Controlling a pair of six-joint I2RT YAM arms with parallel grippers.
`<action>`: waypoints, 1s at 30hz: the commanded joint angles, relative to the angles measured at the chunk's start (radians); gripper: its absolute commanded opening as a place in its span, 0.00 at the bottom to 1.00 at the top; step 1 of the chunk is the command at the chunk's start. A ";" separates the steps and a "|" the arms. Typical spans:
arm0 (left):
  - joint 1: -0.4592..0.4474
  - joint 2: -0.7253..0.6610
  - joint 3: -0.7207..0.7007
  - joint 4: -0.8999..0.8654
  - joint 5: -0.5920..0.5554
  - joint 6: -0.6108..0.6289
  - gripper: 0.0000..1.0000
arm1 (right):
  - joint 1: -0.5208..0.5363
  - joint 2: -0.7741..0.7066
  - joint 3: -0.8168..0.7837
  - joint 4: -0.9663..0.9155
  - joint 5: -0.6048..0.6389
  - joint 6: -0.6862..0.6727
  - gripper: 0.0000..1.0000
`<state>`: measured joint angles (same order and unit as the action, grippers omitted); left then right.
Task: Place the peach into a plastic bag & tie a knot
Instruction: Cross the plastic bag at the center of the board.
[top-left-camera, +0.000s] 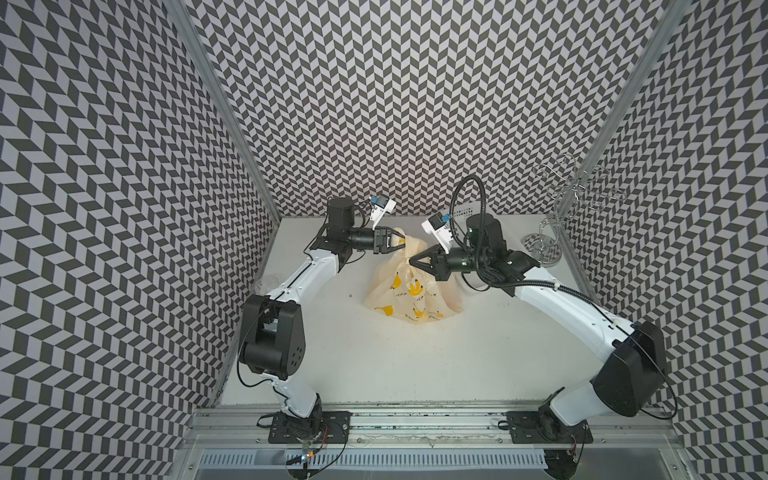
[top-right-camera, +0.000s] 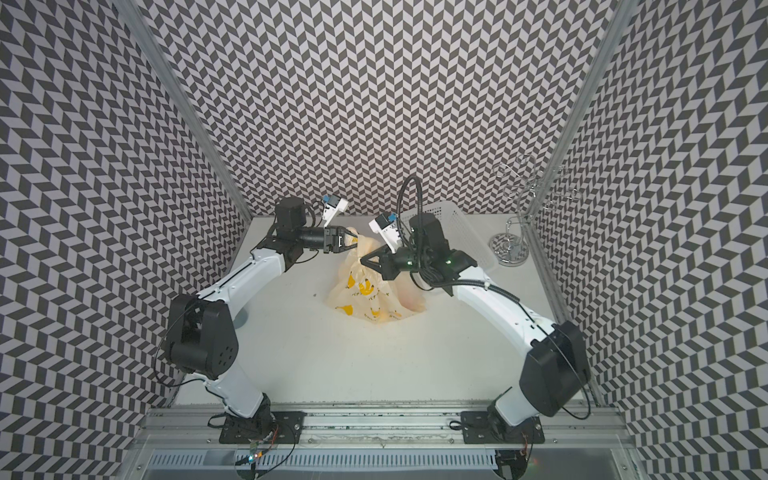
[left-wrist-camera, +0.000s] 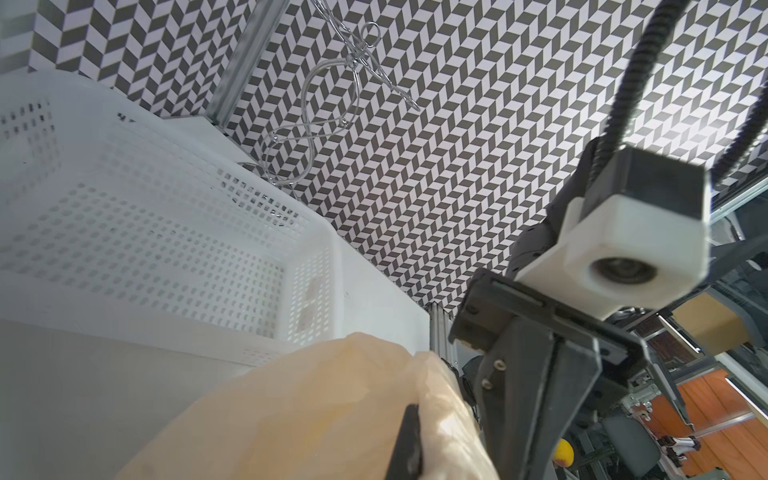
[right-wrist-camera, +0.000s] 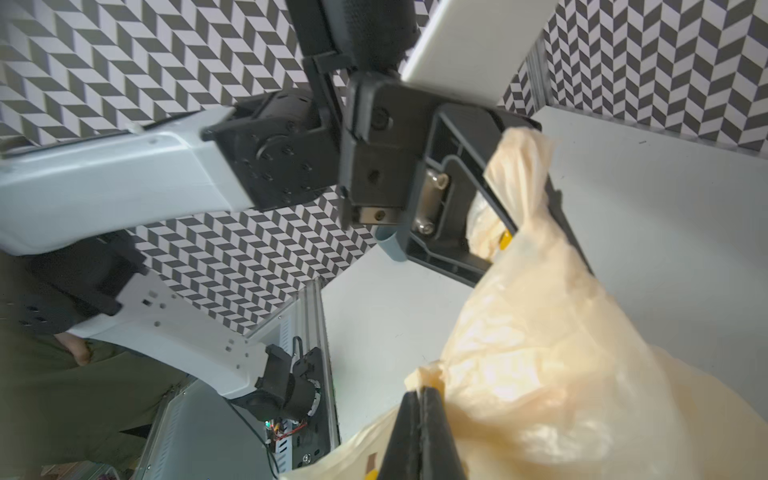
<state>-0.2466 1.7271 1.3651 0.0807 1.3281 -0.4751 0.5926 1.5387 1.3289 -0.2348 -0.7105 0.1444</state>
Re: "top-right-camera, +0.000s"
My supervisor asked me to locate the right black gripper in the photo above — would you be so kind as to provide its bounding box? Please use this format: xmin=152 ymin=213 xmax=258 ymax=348
xmin=359 ymin=242 xmax=430 ymax=282

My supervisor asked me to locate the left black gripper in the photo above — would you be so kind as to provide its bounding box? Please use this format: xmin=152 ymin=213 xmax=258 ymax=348
xmin=295 ymin=224 xmax=366 ymax=253

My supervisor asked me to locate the banana print plastic bag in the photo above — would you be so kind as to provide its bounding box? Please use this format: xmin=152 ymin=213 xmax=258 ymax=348
xmin=324 ymin=231 xmax=426 ymax=323

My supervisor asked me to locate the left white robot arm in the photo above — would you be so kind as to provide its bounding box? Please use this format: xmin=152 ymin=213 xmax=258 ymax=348
xmin=160 ymin=195 xmax=356 ymax=419

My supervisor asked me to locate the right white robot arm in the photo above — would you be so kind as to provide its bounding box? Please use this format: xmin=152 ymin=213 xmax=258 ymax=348
xmin=361 ymin=213 xmax=591 ymax=427

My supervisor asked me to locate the white plastic basket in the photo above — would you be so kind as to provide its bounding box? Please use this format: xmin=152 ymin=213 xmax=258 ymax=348
xmin=423 ymin=201 xmax=497 ymax=280

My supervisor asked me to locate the clear glass with teal base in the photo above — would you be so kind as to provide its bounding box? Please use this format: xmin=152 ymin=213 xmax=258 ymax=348
xmin=232 ymin=308 xmax=249 ymax=330

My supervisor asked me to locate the small green circuit board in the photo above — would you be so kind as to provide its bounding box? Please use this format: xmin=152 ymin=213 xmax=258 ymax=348
xmin=243 ymin=442 xmax=271 ymax=465

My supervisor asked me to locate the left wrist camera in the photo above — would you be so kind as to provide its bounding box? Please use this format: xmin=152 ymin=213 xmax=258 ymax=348
xmin=322 ymin=194 xmax=349 ymax=227

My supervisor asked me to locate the metal wire rack stand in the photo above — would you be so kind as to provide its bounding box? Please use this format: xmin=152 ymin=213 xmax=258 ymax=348
xmin=488 ymin=156 xmax=581 ymax=268

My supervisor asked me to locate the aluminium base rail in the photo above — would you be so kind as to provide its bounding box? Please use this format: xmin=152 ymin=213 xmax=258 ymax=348
xmin=117 ymin=401 xmax=646 ymax=479

